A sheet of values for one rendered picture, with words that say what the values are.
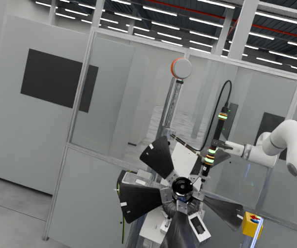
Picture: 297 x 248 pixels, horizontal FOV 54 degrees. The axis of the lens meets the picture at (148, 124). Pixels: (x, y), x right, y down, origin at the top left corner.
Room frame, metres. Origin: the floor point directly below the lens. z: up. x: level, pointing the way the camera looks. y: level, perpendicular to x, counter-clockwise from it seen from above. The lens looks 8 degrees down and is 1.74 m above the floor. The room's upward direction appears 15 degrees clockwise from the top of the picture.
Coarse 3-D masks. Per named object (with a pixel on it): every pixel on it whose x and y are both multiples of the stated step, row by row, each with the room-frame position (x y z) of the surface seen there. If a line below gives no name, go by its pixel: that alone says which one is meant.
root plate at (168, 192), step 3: (162, 189) 1.57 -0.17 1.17; (165, 189) 1.58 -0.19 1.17; (168, 189) 1.58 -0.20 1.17; (162, 192) 1.57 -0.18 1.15; (165, 192) 1.58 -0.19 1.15; (168, 192) 1.58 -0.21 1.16; (162, 195) 1.58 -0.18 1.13; (168, 195) 1.58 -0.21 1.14; (171, 195) 1.58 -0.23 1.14; (162, 198) 1.58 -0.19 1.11; (165, 198) 1.58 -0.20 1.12; (168, 198) 1.58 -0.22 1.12; (171, 198) 1.59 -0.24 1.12; (162, 201) 1.58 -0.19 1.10; (165, 201) 1.58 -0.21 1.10; (168, 201) 1.59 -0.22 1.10
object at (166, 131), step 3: (165, 126) 2.19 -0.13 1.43; (165, 129) 2.14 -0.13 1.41; (168, 129) 2.12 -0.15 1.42; (171, 129) 2.16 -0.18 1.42; (162, 132) 2.18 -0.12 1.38; (165, 132) 2.13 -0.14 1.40; (168, 132) 2.11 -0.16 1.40; (171, 132) 2.11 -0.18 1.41; (174, 132) 2.12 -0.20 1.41; (162, 135) 2.16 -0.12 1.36; (165, 135) 2.11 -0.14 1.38; (168, 135) 2.11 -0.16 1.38; (168, 138) 2.11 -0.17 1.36; (171, 138) 2.12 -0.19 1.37
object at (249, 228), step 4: (244, 216) 1.83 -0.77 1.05; (248, 216) 1.78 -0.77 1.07; (256, 216) 1.81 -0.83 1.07; (244, 220) 1.77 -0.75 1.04; (248, 220) 1.70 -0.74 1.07; (244, 224) 1.72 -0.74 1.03; (248, 224) 1.70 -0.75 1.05; (252, 224) 1.69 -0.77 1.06; (256, 224) 1.69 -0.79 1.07; (244, 228) 1.70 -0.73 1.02; (248, 228) 1.69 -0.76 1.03; (252, 228) 1.69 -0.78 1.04; (256, 228) 1.68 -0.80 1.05; (260, 228) 1.68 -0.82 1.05; (244, 232) 1.70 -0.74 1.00; (248, 232) 1.69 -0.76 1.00; (252, 232) 1.69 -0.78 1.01; (260, 232) 1.68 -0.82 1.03; (252, 236) 1.68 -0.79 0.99
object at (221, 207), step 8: (208, 200) 1.55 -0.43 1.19; (216, 200) 1.58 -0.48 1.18; (216, 208) 1.50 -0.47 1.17; (224, 208) 1.52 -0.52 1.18; (232, 208) 1.55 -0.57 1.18; (240, 208) 1.57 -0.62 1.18; (224, 216) 1.46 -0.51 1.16; (232, 216) 1.48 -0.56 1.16; (232, 224) 1.43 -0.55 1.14; (240, 224) 1.45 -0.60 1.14
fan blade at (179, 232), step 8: (176, 216) 1.46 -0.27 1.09; (184, 216) 1.51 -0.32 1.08; (176, 224) 1.44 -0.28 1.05; (184, 224) 1.47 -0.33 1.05; (168, 232) 1.39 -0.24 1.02; (176, 232) 1.41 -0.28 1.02; (184, 232) 1.44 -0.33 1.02; (168, 240) 1.37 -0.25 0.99; (176, 240) 1.39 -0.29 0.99; (184, 240) 1.42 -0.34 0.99; (192, 240) 1.45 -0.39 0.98
